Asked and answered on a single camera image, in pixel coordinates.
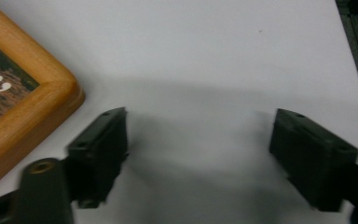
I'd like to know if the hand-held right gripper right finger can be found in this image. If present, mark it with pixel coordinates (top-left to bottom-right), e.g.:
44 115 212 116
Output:
268 107 358 213

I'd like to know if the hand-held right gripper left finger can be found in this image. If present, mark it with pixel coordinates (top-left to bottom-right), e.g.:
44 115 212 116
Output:
65 106 130 209

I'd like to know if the wooden picture frame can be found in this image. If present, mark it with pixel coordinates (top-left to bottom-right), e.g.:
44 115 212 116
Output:
0 0 86 196

